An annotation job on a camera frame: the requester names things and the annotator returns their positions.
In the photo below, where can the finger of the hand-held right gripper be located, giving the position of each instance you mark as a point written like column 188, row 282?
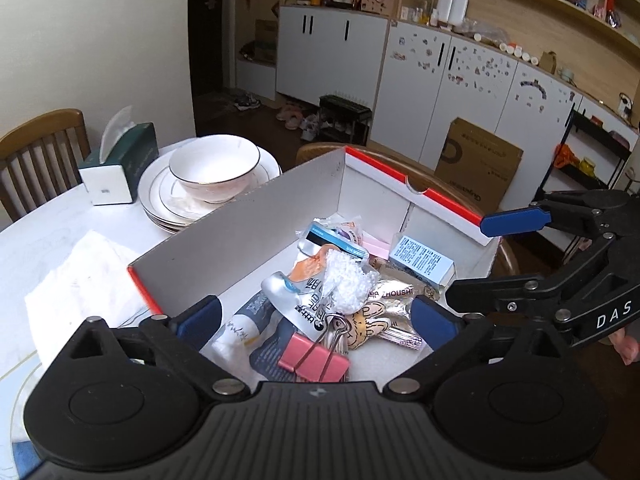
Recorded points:
column 515, row 221
column 500, row 295

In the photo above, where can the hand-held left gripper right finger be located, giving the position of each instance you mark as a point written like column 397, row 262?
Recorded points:
column 435, row 322

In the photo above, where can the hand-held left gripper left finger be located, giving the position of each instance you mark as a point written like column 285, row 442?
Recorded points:
column 197, row 317

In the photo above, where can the white grey pouch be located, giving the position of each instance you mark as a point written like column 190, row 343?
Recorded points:
column 250, row 335

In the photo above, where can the small blue white carton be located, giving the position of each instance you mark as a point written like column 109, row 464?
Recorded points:
column 422, row 260

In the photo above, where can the cartoon face snack packet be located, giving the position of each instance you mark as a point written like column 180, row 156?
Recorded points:
column 367, row 327

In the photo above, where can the red cardboard box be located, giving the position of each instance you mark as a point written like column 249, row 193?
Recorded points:
column 240, row 240

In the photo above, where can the pink eraser block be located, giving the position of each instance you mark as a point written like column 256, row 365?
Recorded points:
column 377, row 246

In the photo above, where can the clear plastic packet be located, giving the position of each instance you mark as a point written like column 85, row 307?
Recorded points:
column 347, row 280

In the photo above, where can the silver foil pouch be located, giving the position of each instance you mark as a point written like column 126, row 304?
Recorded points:
column 295, row 305

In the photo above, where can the pink binder clip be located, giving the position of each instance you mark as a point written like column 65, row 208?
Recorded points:
column 305, row 355

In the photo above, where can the blue striped card packet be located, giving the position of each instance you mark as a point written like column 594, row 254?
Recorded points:
column 325, row 237

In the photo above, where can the white marble desktop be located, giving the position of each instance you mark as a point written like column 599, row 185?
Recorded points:
column 50, row 217

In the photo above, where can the person's right hand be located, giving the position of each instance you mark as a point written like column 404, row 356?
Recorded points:
column 630, row 345

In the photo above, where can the brown cardboard carton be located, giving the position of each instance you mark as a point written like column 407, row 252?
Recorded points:
column 480, row 165

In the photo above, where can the black metal trolley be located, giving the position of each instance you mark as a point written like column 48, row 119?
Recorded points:
column 585, row 160

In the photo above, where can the white paper napkin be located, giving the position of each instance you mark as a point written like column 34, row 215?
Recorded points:
column 85, row 290

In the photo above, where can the stack of white plates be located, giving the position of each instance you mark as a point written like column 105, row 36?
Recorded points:
column 155, row 200

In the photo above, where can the white sticker covered cabinet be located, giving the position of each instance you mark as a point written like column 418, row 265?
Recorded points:
column 475, row 90

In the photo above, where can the white gold-rimmed bowl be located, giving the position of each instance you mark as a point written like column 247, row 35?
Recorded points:
column 215, row 170

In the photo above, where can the green white tissue box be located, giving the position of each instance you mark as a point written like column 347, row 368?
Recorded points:
column 120, row 165

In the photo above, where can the black shoe rack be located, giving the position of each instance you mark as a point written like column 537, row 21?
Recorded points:
column 345, row 115

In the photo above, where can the white shoes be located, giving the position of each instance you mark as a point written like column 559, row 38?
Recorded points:
column 310, row 127

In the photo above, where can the dark sneakers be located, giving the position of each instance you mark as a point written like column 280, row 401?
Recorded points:
column 247, row 101

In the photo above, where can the pink slippers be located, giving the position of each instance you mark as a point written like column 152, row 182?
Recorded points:
column 290, row 116

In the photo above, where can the wooden slat-back chair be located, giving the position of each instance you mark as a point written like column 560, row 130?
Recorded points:
column 40, row 155

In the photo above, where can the white lower cabinet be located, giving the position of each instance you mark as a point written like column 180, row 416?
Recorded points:
column 330, row 55

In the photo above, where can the dark wooden door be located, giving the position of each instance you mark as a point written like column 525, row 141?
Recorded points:
column 205, row 30

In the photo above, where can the wooden wall shelving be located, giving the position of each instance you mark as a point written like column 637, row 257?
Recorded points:
column 525, row 5

